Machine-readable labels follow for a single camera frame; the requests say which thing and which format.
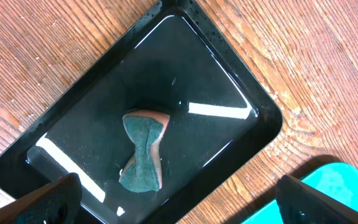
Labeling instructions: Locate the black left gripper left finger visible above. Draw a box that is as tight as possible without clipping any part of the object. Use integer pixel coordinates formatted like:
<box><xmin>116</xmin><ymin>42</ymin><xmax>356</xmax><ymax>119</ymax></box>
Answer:
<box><xmin>0</xmin><ymin>173</ymin><xmax>82</xmax><ymax>224</ymax></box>

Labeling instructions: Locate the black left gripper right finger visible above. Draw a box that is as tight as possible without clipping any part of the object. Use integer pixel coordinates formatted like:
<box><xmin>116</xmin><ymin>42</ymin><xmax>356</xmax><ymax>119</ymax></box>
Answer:
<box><xmin>275</xmin><ymin>175</ymin><xmax>358</xmax><ymax>224</ymax></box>

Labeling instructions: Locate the teal plastic tray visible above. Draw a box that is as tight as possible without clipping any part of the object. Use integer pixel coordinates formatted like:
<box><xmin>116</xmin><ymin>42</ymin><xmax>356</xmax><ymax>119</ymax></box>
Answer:
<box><xmin>243</xmin><ymin>162</ymin><xmax>358</xmax><ymax>224</ymax></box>

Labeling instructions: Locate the black plastic tray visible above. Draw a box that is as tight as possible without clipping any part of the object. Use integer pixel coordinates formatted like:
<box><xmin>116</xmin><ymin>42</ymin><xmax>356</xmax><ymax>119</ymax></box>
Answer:
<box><xmin>0</xmin><ymin>1</ymin><xmax>282</xmax><ymax>223</ymax></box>

